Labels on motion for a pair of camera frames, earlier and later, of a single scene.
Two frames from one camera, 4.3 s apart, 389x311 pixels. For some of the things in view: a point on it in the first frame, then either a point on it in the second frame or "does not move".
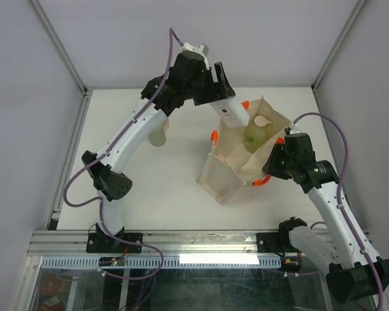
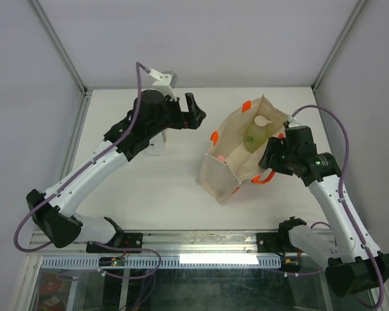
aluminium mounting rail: (171, 243) does not move
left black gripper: (219, 91) to (191, 120)
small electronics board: (111, 261) does not move
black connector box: (290, 263) does not move
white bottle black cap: (232, 113) to (156, 146)
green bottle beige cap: (256, 134) does not move
